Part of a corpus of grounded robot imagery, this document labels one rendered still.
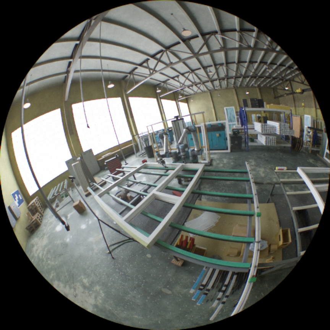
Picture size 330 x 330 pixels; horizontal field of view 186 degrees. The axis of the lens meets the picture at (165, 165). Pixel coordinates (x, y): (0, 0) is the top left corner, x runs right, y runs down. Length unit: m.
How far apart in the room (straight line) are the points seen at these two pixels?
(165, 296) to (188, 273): 0.48
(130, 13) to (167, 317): 9.11
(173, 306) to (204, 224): 1.29
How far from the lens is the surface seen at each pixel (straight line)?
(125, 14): 7.33
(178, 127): 2.68
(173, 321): 1.83
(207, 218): 1.27
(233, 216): 1.31
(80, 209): 4.15
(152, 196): 1.32
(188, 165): 1.85
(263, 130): 5.00
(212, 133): 5.21
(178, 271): 1.71
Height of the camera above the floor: 1.68
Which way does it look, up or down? 21 degrees down
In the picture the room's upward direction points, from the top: 15 degrees counter-clockwise
